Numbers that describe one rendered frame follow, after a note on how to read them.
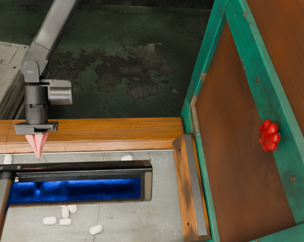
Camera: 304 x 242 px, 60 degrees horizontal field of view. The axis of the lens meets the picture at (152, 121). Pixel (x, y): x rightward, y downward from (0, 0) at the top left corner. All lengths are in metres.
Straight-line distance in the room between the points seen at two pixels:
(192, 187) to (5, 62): 1.21
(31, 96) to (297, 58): 0.63
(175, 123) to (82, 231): 0.45
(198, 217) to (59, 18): 0.62
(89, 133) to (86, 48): 1.46
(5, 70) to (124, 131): 0.87
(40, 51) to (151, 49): 1.60
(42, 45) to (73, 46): 1.56
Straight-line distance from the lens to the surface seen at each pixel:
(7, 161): 0.93
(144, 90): 1.97
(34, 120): 0.78
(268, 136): 0.38
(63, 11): 0.77
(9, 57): 1.63
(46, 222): 0.83
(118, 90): 1.97
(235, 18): 0.55
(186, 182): 0.75
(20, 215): 0.88
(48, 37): 0.76
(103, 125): 0.91
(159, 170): 0.86
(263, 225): 0.49
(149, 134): 0.89
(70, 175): 0.47
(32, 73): 0.76
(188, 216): 0.74
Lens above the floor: 1.54
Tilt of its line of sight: 58 degrees down
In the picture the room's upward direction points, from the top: 8 degrees clockwise
